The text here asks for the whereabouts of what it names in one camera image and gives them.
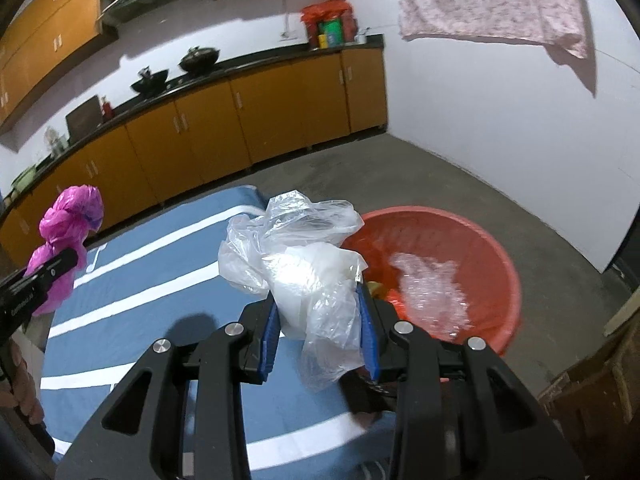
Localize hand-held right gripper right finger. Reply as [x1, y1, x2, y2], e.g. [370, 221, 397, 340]
[355, 284, 585, 480]

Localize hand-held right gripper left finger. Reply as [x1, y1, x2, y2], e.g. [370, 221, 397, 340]
[54, 291, 282, 480]

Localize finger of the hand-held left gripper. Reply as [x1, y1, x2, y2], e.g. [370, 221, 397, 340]
[22, 248, 80, 291]

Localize magenta plastic bag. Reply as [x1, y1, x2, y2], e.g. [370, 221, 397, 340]
[25, 185, 105, 317]

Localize clear plastic bag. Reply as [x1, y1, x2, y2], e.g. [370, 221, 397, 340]
[218, 189, 368, 393]

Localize clear bubble wrap sheet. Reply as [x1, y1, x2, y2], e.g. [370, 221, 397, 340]
[387, 252, 476, 336]

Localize red plastic basket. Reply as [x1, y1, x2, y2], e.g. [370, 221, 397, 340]
[340, 206, 523, 358]

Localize person's left hand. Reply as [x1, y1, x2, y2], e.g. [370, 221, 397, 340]
[0, 341, 46, 426]

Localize green bowl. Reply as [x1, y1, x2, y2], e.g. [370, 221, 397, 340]
[11, 166, 38, 191]

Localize blue white striped sheet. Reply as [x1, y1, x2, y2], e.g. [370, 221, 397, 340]
[39, 185, 401, 480]

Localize clear glass jar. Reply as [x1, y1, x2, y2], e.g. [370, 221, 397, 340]
[44, 127, 68, 156]

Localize dark rectangular board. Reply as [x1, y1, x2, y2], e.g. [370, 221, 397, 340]
[65, 95, 103, 143]

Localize orange kitchen base cabinets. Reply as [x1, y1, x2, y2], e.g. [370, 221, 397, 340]
[0, 35, 390, 261]

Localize black wok without lid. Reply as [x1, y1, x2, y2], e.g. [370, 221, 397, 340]
[131, 66, 170, 96]

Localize wooden crate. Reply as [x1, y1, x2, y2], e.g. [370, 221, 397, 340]
[537, 305, 640, 480]

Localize black wok with lid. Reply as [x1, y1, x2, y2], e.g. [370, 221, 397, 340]
[179, 46, 222, 73]

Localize green container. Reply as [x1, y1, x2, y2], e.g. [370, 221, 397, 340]
[317, 19, 343, 48]

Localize red bag on counter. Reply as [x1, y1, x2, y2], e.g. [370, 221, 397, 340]
[301, 1, 357, 50]

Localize hanging pink floral cloth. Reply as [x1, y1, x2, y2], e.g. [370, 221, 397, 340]
[391, 0, 591, 60]

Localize orange wall cabinets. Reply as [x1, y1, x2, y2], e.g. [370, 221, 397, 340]
[0, 0, 121, 133]

